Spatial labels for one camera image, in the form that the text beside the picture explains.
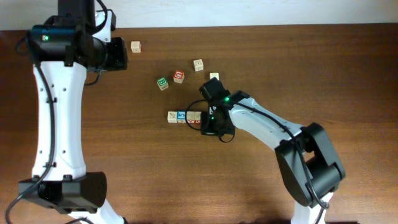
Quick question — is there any red I wooden block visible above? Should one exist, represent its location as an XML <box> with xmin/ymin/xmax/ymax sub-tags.
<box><xmin>194</xmin><ymin>111</ymin><xmax>201</xmax><ymax>124</ymax></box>

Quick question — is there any ice cream wooden block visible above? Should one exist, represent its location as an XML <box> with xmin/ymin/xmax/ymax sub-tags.
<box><xmin>185</xmin><ymin>111</ymin><xmax>195</xmax><ymax>123</ymax></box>

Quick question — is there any plain wooden block row end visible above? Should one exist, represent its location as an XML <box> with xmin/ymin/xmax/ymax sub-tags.
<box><xmin>167</xmin><ymin>111</ymin><xmax>178</xmax><ymax>123</ymax></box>

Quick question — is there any green N wooden block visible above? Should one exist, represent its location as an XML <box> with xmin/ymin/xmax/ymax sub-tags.
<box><xmin>210</xmin><ymin>73</ymin><xmax>220</xmax><ymax>80</ymax></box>

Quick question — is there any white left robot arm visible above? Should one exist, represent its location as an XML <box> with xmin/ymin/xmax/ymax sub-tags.
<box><xmin>17</xmin><ymin>0</ymin><xmax>127</xmax><ymax>223</ymax></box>

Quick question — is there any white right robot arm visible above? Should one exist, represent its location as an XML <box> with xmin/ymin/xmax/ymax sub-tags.
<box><xmin>199</xmin><ymin>78</ymin><xmax>346</xmax><ymax>223</ymax></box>

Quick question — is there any plain wooden block far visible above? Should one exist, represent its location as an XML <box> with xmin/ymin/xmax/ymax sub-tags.
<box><xmin>131</xmin><ymin>41</ymin><xmax>142</xmax><ymax>53</ymax></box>

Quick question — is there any red U wooden block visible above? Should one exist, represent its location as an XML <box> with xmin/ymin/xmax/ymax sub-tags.
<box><xmin>173</xmin><ymin>70</ymin><xmax>185</xmax><ymax>83</ymax></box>

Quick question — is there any green R wooden block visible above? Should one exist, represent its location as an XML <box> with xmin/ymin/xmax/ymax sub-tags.
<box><xmin>193</xmin><ymin>59</ymin><xmax>204</xmax><ymax>72</ymax></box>

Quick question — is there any green B wooden block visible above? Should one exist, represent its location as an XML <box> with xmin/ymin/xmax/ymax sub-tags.
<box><xmin>157</xmin><ymin>77</ymin><xmax>169</xmax><ymax>91</ymax></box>

